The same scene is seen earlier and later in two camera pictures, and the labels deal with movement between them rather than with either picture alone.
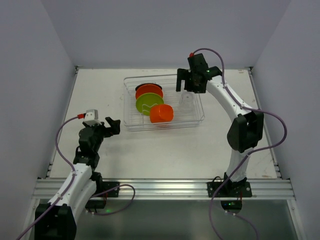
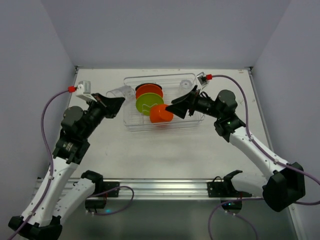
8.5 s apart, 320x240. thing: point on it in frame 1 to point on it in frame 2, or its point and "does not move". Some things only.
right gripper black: (188, 81) to (191, 103)
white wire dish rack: (187, 106) does not move
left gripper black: (105, 128) to (102, 105)
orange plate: (149, 88) does not move
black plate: (136, 88) does not move
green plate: (145, 101) does not move
